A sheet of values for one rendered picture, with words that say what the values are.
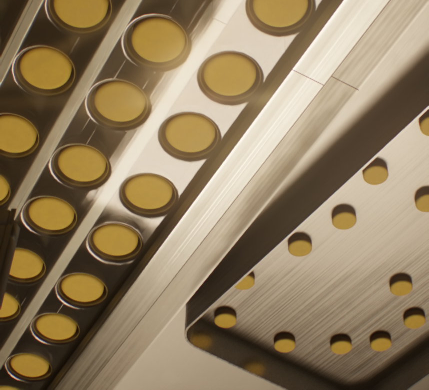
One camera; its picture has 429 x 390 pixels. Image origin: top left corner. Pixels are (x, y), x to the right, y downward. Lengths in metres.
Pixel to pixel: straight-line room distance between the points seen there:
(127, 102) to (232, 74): 0.02
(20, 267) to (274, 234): 0.20
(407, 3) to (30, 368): 0.15
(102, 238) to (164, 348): 0.27
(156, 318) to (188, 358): 0.25
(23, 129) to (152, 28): 0.04
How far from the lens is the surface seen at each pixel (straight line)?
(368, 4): 0.19
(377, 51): 0.20
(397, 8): 0.19
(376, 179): 0.41
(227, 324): 0.47
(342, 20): 0.19
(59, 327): 0.26
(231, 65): 0.20
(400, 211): 0.43
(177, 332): 0.49
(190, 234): 0.22
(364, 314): 0.48
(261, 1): 0.19
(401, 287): 0.46
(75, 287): 0.25
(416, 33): 0.38
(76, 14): 0.19
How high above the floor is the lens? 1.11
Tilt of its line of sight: 49 degrees down
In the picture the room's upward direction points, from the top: 178 degrees counter-clockwise
